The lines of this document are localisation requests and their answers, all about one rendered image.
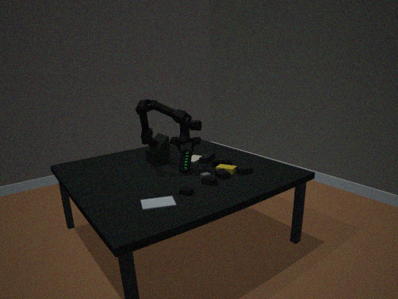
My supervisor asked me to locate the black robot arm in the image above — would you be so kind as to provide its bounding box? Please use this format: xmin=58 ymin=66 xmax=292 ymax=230
xmin=136 ymin=99 xmax=202 ymax=149

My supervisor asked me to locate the yellow rectangular block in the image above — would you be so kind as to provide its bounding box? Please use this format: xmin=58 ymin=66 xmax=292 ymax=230
xmin=215 ymin=164 xmax=237 ymax=175

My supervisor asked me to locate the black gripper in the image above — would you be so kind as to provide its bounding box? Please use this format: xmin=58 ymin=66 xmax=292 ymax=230
xmin=170 ymin=130 xmax=201 ymax=153

